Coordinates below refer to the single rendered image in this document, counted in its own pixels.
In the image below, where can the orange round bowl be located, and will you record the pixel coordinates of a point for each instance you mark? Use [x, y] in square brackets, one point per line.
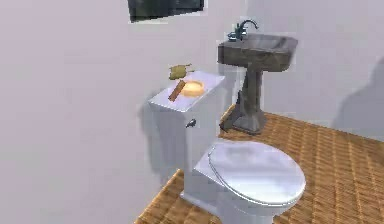
[193, 88]

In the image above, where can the brown wooden stick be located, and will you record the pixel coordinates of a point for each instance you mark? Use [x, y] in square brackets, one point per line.
[176, 90]

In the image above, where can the white toilet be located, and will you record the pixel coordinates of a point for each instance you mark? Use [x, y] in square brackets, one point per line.
[233, 173]

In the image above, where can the dark metal faucet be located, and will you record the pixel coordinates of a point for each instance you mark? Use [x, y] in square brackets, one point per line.
[240, 30]

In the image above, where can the grey pedestal sink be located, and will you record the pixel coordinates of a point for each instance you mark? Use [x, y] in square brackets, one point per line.
[256, 53]

